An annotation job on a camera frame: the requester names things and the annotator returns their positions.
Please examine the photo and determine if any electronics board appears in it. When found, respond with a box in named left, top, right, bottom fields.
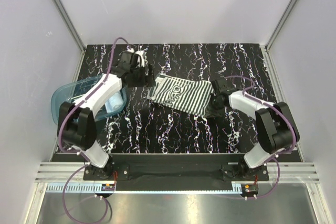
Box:
left=243, top=184, right=259, bottom=194
left=101, top=184, right=116, bottom=191

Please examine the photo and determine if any aluminium frame rail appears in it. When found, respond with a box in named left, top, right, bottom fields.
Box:
left=35, top=163, right=319, bottom=194

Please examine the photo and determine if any light blue towel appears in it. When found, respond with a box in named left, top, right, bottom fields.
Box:
left=105, top=92, right=123, bottom=113

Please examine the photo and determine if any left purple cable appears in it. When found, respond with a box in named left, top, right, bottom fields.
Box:
left=57, top=37, right=131, bottom=222

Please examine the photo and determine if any right electronics board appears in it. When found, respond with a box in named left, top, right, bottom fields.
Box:
left=243, top=184, right=259, bottom=194

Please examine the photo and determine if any green white striped towel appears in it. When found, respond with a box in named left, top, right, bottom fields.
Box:
left=147, top=73, right=214, bottom=117

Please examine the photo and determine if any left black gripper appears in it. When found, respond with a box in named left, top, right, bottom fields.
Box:
left=128, top=65, right=155, bottom=88

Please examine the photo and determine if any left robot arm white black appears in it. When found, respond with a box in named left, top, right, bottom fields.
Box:
left=57, top=50, right=155, bottom=180

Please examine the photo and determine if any blue transparent plastic container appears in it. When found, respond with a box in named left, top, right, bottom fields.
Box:
left=51, top=75, right=127, bottom=124

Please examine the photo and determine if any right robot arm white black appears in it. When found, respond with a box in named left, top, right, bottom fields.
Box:
left=206, top=78, right=300, bottom=180

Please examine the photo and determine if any left electronics board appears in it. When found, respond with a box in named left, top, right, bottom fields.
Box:
left=101, top=184, right=116, bottom=191

